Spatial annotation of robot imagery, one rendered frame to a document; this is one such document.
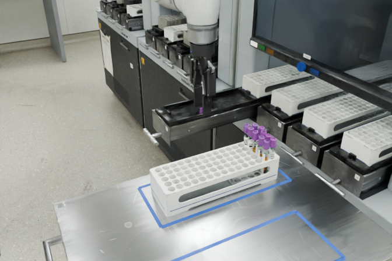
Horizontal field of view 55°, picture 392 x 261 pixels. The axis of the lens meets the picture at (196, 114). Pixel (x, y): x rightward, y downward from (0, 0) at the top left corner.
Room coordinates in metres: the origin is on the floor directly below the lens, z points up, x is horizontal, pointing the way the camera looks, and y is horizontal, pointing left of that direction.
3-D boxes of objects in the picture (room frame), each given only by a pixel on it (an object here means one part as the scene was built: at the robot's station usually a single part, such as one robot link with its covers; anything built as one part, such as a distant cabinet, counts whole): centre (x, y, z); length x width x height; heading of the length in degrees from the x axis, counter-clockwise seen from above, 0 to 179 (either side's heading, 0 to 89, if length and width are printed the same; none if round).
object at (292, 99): (1.17, -0.41, 0.83); 0.30 x 0.10 x 0.06; 119
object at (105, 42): (2.74, 0.69, 0.43); 0.27 x 0.02 x 0.36; 29
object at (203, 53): (1.10, -0.02, 1.00); 0.08 x 0.07 x 0.09; 29
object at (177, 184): (0.71, -0.05, 0.85); 0.30 x 0.10 x 0.06; 117
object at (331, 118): (1.04, -0.48, 0.83); 0.30 x 0.10 x 0.06; 119
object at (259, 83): (1.30, -0.32, 0.83); 0.30 x 0.10 x 0.06; 119
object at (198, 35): (1.10, -0.02, 1.08); 0.09 x 0.09 x 0.06
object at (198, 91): (1.12, -0.01, 0.85); 0.03 x 0.01 x 0.07; 119
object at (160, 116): (1.21, -0.16, 0.78); 0.73 x 0.14 x 0.09; 119
